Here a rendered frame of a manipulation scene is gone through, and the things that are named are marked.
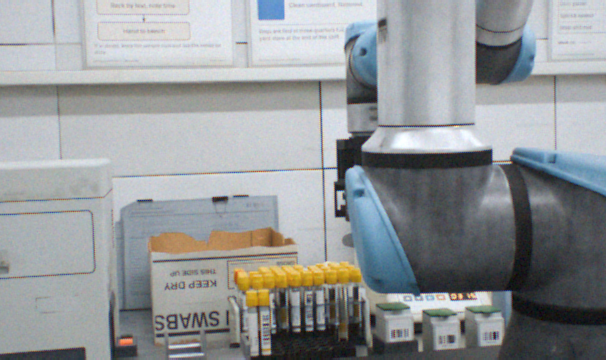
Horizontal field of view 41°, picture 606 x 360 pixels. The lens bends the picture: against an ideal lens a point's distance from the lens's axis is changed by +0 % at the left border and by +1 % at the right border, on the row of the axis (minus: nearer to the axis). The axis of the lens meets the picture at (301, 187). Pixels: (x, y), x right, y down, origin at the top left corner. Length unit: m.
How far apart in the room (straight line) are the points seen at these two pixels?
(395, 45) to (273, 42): 0.98
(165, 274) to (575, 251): 0.75
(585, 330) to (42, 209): 0.62
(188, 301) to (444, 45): 0.75
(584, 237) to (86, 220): 0.57
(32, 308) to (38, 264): 0.05
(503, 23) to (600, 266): 0.35
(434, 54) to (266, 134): 0.99
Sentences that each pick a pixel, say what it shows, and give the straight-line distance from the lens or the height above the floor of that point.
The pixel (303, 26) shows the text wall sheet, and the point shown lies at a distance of 1.68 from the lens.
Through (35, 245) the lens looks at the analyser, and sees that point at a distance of 1.02.
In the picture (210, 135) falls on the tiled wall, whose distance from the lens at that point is 1.65.
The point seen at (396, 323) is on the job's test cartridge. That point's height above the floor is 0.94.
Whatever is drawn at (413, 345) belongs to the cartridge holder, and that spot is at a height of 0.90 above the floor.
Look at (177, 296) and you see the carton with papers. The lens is 1.32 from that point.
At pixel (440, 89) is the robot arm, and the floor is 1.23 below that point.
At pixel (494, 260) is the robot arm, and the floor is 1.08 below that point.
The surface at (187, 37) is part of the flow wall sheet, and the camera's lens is 1.65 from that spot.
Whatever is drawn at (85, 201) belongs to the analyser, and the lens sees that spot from 1.01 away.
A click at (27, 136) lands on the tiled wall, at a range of 1.66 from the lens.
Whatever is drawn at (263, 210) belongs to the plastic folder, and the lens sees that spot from 1.64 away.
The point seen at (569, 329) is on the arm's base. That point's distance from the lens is 0.75.
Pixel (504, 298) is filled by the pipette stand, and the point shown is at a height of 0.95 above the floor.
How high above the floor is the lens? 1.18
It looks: 3 degrees down
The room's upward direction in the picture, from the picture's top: 2 degrees counter-clockwise
